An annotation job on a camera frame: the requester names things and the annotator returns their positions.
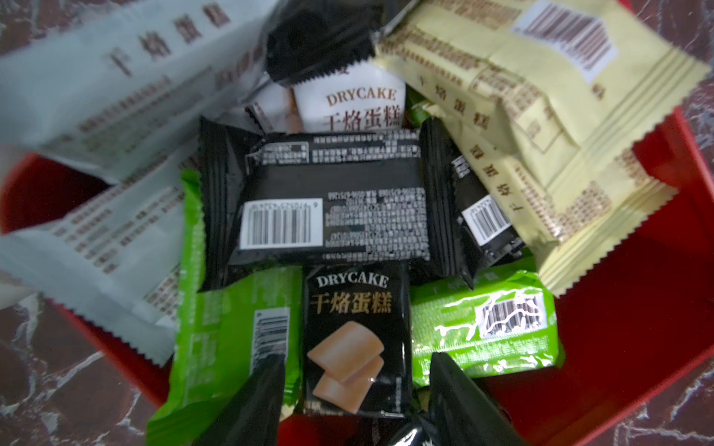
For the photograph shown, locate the black cookie packet barcode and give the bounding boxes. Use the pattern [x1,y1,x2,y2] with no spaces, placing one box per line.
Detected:
[199,118,473,291]

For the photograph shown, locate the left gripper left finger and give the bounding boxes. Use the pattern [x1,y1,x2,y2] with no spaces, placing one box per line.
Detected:
[193,354,286,446]

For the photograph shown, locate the red storage box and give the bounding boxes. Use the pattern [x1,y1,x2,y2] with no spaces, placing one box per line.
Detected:
[1,80,713,445]

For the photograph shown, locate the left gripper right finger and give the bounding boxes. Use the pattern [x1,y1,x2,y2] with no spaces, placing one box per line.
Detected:
[430,352,526,445]

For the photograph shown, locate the black drycake cookie packet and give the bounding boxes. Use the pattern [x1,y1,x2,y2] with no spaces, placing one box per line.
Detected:
[302,262,413,418]

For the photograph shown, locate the green cookie packet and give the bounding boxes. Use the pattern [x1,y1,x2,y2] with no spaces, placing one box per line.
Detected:
[410,255,565,388]
[146,169,303,445]

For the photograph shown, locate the white drycake cookie packet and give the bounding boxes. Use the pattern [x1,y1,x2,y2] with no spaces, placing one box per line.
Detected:
[247,61,406,133]

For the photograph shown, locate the cream cookie packet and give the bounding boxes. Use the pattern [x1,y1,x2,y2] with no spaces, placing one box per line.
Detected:
[370,0,712,196]
[425,103,678,297]

